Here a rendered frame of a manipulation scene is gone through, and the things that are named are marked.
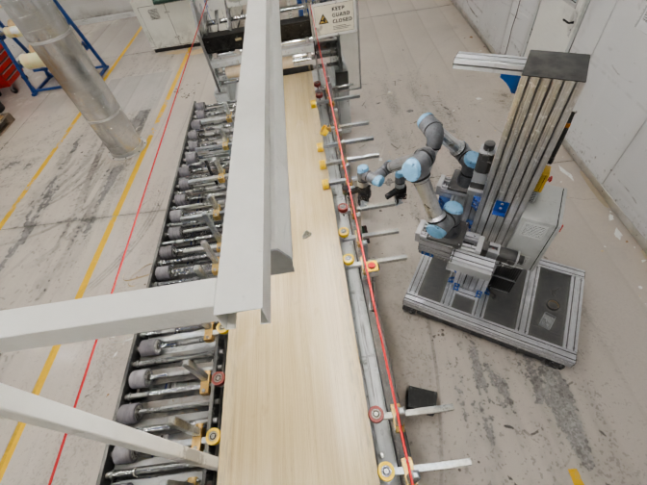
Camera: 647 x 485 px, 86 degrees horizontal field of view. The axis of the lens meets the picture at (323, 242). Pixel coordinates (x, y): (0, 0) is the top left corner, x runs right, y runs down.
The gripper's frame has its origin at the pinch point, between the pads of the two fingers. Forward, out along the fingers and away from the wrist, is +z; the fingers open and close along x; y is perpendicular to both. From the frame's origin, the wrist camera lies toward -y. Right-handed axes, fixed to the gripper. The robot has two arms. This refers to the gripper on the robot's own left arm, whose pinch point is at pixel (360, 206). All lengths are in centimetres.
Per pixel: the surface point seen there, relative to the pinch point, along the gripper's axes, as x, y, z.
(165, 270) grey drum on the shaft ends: -76, -132, 25
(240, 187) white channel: -144, 15, -132
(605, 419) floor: -62, 190, 107
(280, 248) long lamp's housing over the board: -149, 24, -122
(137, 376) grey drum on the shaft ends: -149, -103, 31
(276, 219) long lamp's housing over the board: -143, 21, -124
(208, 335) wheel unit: -113, -72, 27
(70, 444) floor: -192, -189, 121
